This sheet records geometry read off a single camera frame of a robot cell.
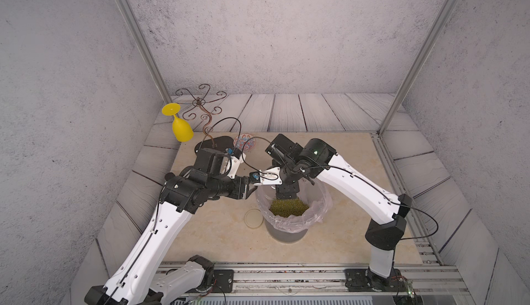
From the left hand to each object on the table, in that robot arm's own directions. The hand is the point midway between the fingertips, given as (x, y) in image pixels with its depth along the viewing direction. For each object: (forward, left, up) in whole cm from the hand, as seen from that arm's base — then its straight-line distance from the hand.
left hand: (254, 185), depth 67 cm
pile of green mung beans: (+3, -12, -22) cm, 25 cm away
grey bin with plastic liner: (-12, -12, -7) cm, 18 cm away
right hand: (+2, -8, -1) cm, 8 cm away
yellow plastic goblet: (+31, +32, -4) cm, 45 cm away
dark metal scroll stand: (+37, +23, +3) cm, 44 cm away
